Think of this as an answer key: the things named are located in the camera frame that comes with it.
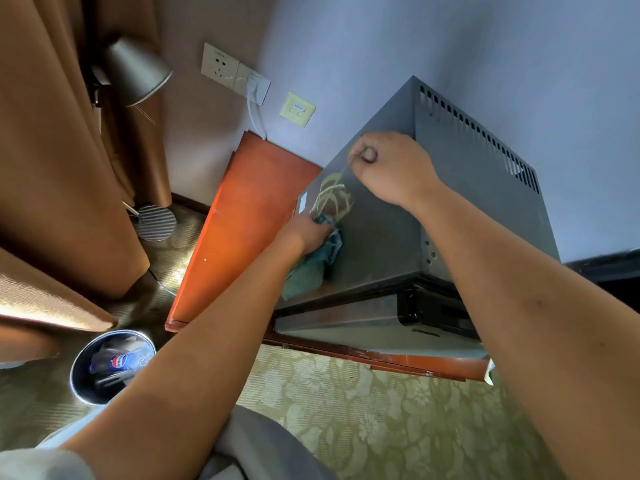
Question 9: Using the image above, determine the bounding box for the person's right hand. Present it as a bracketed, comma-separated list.
[347, 131, 445, 211]

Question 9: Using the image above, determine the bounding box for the person's left hand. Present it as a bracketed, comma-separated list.
[276, 213, 335, 261]

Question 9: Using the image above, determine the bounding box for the green blue cleaning cloth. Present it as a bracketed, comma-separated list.
[281, 214, 344, 301]

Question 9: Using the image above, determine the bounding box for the grey mini fridge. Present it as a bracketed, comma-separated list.
[272, 75, 561, 359]

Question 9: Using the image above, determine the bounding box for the plastic water bottle blue label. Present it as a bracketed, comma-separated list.
[89, 344, 153, 378]

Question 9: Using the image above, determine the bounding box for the person's left forearm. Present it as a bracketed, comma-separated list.
[62, 239, 311, 480]

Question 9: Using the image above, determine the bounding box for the person's right forearm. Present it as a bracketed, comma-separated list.
[409, 184, 640, 480]

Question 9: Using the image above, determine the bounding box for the person's grey shirt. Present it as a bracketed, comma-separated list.
[0, 404, 336, 480]

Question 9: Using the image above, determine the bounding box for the grey metal lamp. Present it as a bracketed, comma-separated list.
[89, 34, 179, 243]

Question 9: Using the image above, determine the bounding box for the black television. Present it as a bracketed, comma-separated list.
[565, 249, 640, 315]

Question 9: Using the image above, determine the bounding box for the brown curtain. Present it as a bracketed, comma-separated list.
[0, 0, 173, 365]

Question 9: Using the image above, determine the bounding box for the round metal trash bin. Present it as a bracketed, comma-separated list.
[69, 329, 157, 407]

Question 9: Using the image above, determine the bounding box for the yellowish wall plate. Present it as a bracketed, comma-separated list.
[279, 92, 317, 129]

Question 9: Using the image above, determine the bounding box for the white plug cable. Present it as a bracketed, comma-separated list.
[245, 79, 269, 141]

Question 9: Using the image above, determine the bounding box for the white wall socket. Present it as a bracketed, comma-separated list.
[200, 42, 272, 107]

